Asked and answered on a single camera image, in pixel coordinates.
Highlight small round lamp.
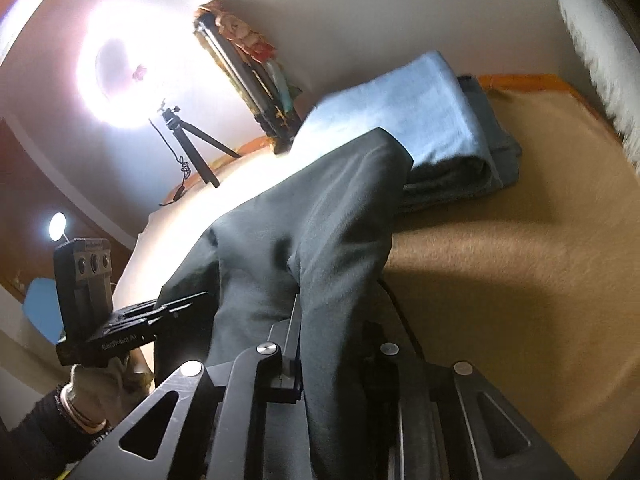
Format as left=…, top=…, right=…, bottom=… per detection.
left=48, top=212, right=71, bottom=246

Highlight small black tripod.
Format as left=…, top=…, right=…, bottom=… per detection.
left=132, top=62, right=241, bottom=188

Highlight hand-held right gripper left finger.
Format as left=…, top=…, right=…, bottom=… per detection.
left=75, top=294, right=306, bottom=480

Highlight folded silver tripod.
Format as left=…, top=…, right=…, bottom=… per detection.
left=194, top=12, right=301, bottom=151

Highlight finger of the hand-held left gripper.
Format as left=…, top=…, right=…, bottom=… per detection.
left=112, top=291, right=211, bottom=335

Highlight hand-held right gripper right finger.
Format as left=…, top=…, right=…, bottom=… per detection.
left=362, top=320, right=608, bottom=480

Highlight person's left hand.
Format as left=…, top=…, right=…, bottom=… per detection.
left=70, top=345, right=153, bottom=426

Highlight tan blanket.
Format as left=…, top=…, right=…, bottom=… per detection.
left=132, top=87, right=640, bottom=480

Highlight folded light blue cloth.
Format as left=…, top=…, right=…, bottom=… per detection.
left=297, top=51, right=493, bottom=168

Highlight folded grey pants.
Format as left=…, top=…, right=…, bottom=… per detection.
left=397, top=75, right=522, bottom=218

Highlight colourful patterned cloth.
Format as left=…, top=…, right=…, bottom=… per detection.
left=197, top=0, right=303, bottom=153

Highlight black pants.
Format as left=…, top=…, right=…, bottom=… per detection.
left=152, top=127, right=426, bottom=480

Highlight person's left forearm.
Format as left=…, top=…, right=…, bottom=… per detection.
left=0, top=390, right=116, bottom=476

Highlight blue chair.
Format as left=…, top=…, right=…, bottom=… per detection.
left=24, top=277, right=63, bottom=346

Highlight green striped white blanket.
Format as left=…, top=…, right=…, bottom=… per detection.
left=547, top=0, right=640, bottom=171

